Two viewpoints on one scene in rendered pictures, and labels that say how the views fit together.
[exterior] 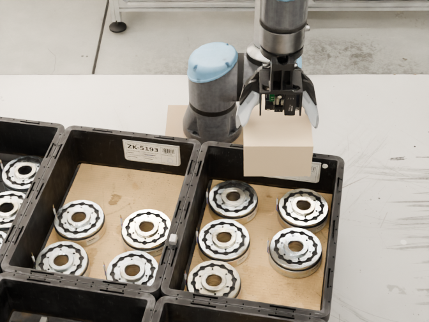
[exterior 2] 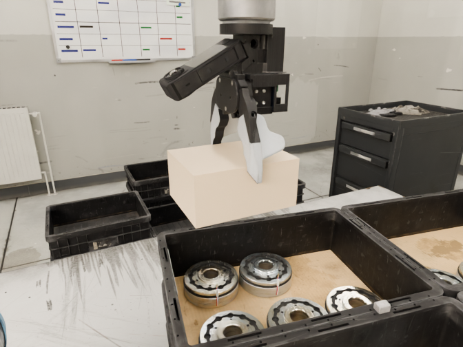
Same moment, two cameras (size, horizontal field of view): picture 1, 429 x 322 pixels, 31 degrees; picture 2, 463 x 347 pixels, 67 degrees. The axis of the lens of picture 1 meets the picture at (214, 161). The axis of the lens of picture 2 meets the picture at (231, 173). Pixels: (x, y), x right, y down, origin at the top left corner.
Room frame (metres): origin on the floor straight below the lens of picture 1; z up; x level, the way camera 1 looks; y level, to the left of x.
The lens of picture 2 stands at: (1.27, 0.32, 1.28)
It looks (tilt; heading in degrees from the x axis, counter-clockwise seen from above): 21 degrees down; 242
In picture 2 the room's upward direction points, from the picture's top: straight up
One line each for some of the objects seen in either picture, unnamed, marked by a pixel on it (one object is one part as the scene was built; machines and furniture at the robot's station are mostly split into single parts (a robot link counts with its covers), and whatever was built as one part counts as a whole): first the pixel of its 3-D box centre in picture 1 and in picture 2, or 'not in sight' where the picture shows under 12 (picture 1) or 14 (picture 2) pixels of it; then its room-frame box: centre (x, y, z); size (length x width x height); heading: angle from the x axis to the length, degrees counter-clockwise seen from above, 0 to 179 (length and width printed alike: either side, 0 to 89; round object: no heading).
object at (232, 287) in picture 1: (213, 282); (357, 306); (0.87, 0.01, 0.86); 0.10 x 0.10 x 0.01
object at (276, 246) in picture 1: (295, 248); (265, 268); (0.94, -0.15, 0.86); 0.10 x 0.10 x 0.01
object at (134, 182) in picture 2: not in sight; (165, 203); (0.74, -1.52, 0.37); 0.40 x 0.30 x 0.45; 178
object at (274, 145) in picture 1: (276, 131); (231, 177); (1.04, -0.12, 1.08); 0.16 x 0.12 x 0.07; 178
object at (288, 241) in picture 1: (295, 246); (265, 266); (0.94, -0.15, 0.86); 0.05 x 0.05 x 0.01
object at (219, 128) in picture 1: (212, 112); not in sight; (1.45, 0.00, 0.78); 0.15 x 0.15 x 0.10
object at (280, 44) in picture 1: (284, 32); (245, 7); (1.02, -0.12, 1.32); 0.08 x 0.08 x 0.05
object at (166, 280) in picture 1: (259, 223); (282, 264); (0.96, -0.08, 0.92); 0.40 x 0.30 x 0.02; 168
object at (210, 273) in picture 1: (213, 280); (357, 304); (0.87, 0.01, 0.86); 0.05 x 0.05 x 0.01
